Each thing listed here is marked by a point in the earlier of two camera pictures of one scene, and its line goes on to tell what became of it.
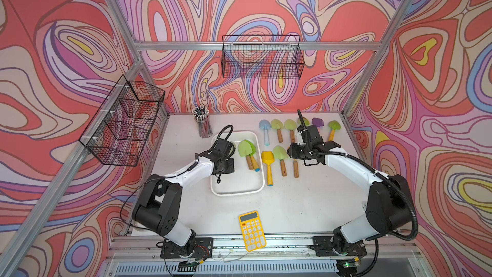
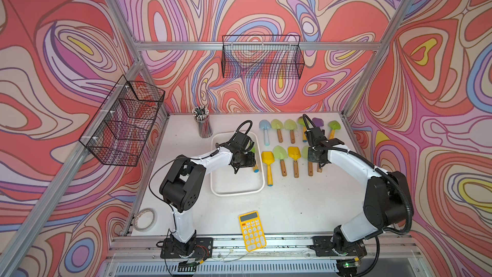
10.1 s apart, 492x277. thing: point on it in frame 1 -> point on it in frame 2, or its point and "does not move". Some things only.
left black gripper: x=231 y=169 -> x=252 y=161
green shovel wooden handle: x=277 y=124 does not move
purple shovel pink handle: x=318 y=122 does not move
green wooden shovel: x=291 y=125 does not move
